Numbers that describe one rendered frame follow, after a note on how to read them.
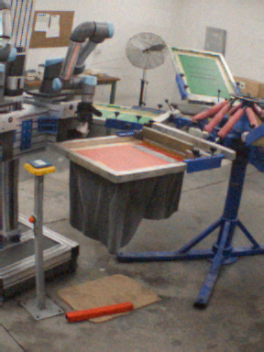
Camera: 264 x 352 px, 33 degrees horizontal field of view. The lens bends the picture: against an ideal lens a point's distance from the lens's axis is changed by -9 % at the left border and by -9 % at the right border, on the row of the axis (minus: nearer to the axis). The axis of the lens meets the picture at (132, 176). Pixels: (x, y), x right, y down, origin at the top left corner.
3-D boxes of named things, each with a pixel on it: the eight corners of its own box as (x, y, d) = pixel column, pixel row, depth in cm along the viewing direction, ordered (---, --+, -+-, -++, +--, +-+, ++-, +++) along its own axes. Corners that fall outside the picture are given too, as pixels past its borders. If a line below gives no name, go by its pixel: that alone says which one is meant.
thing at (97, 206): (113, 257, 248) (120, 180, 234) (64, 224, 279) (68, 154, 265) (117, 255, 250) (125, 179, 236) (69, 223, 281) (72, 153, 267)
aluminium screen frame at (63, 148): (115, 183, 223) (116, 175, 222) (49, 149, 263) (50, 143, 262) (220, 164, 274) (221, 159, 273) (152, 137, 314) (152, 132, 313)
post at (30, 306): (37, 321, 257) (32, 174, 226) (19, 302, 272) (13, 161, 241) (65, 313, 271) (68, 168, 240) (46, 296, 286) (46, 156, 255)
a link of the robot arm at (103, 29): (57, 64, 285) (92, 16, 241) (77, 63, 293) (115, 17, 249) (59, 79, 282) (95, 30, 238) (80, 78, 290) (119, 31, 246)
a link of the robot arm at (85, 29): (78, 24, 232) (55, 94, 261) (96, 24, 237) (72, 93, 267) (71, 16, 239) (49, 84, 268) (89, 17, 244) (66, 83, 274)
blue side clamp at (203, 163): (187, 173, 254) (189, 160, 252) (181, 170, 257) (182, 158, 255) (220, 167, 274) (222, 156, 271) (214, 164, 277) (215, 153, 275)
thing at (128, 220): (115, 255, 249) (124, 179, 235) (112, 252, 251) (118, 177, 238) (176, 236, 279) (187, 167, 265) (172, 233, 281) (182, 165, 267)
